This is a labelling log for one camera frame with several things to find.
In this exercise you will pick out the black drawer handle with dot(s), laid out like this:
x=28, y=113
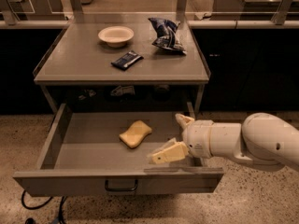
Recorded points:
x=121, y=185

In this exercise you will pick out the dark blue snack bar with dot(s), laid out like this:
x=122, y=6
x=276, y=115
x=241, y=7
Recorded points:
x=127, y=60

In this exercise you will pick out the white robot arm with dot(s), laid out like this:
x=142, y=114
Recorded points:
x=263, y=142

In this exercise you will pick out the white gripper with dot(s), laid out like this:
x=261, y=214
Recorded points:
x=196, y=138

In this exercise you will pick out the blue chip bag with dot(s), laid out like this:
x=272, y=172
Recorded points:
x=166, y=35

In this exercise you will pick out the yellow sponge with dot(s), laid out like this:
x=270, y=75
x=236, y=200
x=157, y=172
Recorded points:
x=135, y=134

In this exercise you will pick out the background left desk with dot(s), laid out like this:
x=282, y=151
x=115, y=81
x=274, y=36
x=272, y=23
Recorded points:
x=37, y=10

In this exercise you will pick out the white bowl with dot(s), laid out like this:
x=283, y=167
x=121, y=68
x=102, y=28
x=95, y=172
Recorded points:
x=116, y=36

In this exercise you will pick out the open grey drawer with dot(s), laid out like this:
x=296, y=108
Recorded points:
x=83, y=150

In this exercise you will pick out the grey cabinet counter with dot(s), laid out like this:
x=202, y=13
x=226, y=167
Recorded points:
x=82, y=58

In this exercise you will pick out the background grey table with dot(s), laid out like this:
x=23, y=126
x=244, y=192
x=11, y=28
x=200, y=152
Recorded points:
x=244, y=10

